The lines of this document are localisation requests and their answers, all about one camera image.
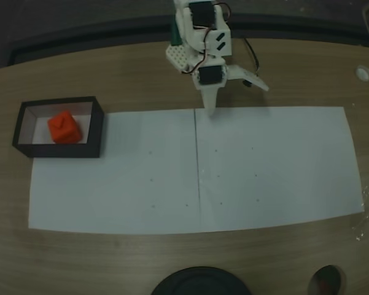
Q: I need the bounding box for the orange cube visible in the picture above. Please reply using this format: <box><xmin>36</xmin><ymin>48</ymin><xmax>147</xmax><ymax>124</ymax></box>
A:
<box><xmin>47</xmin><ymin>109</ymin><xmax>83</xmax><ymax>145</ymax></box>

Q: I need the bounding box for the dark brown open box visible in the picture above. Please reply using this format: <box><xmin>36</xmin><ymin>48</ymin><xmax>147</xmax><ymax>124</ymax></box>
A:
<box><xmin>12</xmin><ymin>96</ymin><xmax>105</xmax><ymax>159</ymax></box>

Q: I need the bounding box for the white paper sheet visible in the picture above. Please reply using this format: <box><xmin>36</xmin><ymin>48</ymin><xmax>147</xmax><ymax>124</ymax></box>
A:
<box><xmin>28</xmin><ymin>109</ymin><xmax>201</xmax><ymax>236</ymax></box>
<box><xmin>195</xmin><ymin>106</ymin><xmax>365</xmax><ymax>233</ymax></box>

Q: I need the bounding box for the small white round cap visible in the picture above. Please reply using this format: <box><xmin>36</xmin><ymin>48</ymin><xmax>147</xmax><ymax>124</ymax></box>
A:
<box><xmin>355</xmin><ymin>65</ymin><xmax>369</xmax><ymax>82</ymax></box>

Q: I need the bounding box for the black round stand base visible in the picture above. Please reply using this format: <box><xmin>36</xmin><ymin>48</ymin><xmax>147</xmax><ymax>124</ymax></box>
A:
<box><xmin>150</xmin><ymin>266</ymin><xmax>252</xmax><ymax>295</ymax></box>

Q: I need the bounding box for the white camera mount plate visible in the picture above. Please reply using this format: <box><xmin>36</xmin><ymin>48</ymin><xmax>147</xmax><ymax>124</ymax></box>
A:
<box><xmin>225</xmin><ymin>63</ymin><xmax>270</xmax><ymax>92</ymax></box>

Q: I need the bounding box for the black camera cable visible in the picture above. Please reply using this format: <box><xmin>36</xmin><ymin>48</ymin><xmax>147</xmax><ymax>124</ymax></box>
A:
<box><xmin>242</xmin><ymin>38</ymin><xmax>262</xmax><ymax>89</ymax></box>

